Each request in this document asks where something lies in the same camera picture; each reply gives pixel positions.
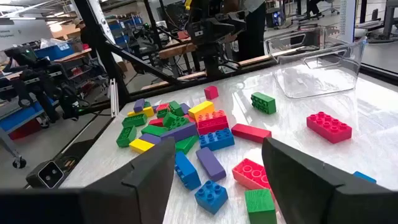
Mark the white banner stand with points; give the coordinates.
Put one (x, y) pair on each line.
(346, 18)

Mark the blue two-by-four brick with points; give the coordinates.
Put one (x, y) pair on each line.
(216, 139)

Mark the long yellow flat block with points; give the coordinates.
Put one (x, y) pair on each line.
(140, 145)

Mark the black metal table frame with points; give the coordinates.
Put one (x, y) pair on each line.
(102, 56)

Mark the person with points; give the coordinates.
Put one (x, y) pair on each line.
(252, 34)

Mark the black table-level camera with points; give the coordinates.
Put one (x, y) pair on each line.
(49, 174)

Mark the black caster wheel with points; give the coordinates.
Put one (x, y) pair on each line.
(19, 162)

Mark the red two-by-four brick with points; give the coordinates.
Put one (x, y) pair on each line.
(329, 127)
(248, 174)

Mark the yellow tape tag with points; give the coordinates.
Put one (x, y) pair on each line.
(188, 4)

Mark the small blue brick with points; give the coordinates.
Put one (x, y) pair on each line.
(211, 196)

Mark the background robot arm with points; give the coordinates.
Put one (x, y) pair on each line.
(37, 81)

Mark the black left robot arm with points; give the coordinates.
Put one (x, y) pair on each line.
(211, 59)

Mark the small purple brick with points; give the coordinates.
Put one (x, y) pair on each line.
(185, 108)
(139, 105)

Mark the blue cart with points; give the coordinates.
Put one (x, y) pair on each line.
(18, 119)

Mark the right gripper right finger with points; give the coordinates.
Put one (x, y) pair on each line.
(311, 193)

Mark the light wooden side board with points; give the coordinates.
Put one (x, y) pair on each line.
(192, 75)

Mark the silver extrusion piece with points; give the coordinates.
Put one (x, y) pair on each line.
(114, 99)

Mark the small green brick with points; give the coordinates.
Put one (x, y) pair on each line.
(162, 113)

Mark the small red cube brick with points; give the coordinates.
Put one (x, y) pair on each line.
(211, 92)

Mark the blue storage bin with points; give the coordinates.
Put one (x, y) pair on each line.
(54, 52)

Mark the long red flat block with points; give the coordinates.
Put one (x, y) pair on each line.
(156, 122)
(251, 133)

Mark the green two-by-four brick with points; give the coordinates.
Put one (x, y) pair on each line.
(134, 120)
(126, 136)

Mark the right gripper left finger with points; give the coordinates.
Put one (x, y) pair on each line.
(124, 193)

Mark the long green flat block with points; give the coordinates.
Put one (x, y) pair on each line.
(154, 130)

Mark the green studded brick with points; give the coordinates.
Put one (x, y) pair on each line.
(175, 120)
(263, 103)

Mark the clear plastic bin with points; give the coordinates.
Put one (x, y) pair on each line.
(311, 84)

